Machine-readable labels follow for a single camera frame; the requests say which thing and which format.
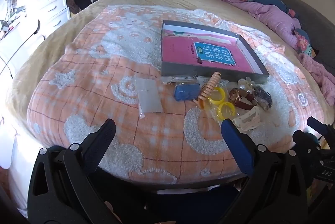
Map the grey box with pink lining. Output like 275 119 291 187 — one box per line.
160 20 270 84

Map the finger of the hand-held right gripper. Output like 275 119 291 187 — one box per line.
307 116 335 141
292 129 324 162

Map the orange checked white blanket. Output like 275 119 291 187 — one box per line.
26 4 326 185

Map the brown strap wristwatch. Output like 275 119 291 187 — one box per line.
229 88 259 111

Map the pink fluffy blanket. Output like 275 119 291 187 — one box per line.
298 53 335 107

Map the brown fluffy cloth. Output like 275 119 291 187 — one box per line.
64 0 79 14

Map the dark beaded bracelet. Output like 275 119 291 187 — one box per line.
254 85 274 109

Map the white earring card in bag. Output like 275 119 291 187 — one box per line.
135 77 164 118

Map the yellow ring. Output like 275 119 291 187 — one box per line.
218 102 236 120
208 88 227 105

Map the cream claw hair clip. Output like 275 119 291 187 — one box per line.
232 107 262 131

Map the clear plastic bag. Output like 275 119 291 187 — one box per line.
205 85 237 121

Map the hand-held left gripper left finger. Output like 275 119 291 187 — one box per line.
27 118 117 224

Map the grey headboard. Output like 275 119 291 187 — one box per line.
267 0 335 78

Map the blue rectangular case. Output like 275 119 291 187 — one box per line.
173 84 201 102

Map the pearl flower hair clip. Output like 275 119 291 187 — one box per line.
238 77 258 94

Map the white desk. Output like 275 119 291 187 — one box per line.
0 0 48 88

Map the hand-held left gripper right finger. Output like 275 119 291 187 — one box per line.
220 118 308 224

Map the orange spiral hair clip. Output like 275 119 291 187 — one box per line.
193 72 222 109

